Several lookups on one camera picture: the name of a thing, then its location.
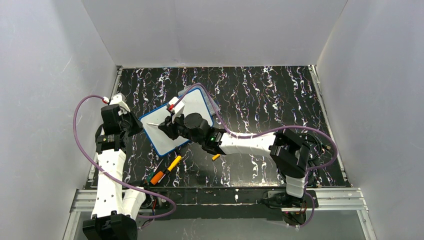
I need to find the purple cable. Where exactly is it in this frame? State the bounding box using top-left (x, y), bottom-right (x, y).
top-left (170, 83), bottom-right (339, 229)
top-left (72, 95), bottom-right (177, 231)

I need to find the clear plastic organizer box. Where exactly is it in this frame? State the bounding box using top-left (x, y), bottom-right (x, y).
top-left (177, 83), bottom-right (220, 116)

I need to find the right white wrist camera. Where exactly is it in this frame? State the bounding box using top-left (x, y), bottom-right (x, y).
top-left (166, 96), bottom-right (185, 123)

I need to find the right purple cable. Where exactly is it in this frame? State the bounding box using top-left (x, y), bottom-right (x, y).
top-left (170, 83), bottom-right (339, 229)

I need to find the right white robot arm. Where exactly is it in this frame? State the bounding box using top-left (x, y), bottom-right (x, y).
top-left (158, 113), bottom-right (311, 199)

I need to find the yellow marker cap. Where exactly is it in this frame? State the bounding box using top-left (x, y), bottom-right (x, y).
top-left (212, 154), bottom-right (221, 161)

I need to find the orange-handled screwdriver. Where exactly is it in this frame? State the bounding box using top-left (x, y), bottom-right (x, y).
top-left (150, 163), bottom-right (175, 185)

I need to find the blue-framed whiteboard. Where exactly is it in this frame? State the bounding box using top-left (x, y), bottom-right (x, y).
top-left (140, 88), bottom-right (214, 157)

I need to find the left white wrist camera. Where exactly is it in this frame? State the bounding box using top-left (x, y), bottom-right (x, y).
top-left (109, 92), bottom-right (131, 115)

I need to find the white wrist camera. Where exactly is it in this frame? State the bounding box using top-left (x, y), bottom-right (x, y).
top-left (166, 96), bottom-right (185, 123)
top-left (109, 92), bottom-right (131, 115)

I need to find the yellow-handled screwdriver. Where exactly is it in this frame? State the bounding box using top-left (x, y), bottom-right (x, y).
top-left (158, 155), bottom-right (182, 183)

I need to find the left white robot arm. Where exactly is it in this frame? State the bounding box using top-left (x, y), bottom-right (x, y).
top-left (82, 104), bottom-right (146, 240)

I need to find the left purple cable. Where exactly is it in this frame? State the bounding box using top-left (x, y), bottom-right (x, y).
top-left (72, 95), bottom-right (177, 231)

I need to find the white marker pen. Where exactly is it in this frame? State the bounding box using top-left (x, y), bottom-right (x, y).
top-left (146, 122), bottom-right (160, 127)

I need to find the black coiled cable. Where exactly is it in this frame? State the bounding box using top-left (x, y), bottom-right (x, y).
top-left (275, 132), bottom-right (332, 186)

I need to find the aluminium frame rail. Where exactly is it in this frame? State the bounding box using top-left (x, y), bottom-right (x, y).
top-left (63, 186), bottom-right (376, 240)

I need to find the green-handled screwdriver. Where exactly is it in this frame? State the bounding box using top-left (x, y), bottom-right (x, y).
top-left (144, 159), bottom-right (164, 183)

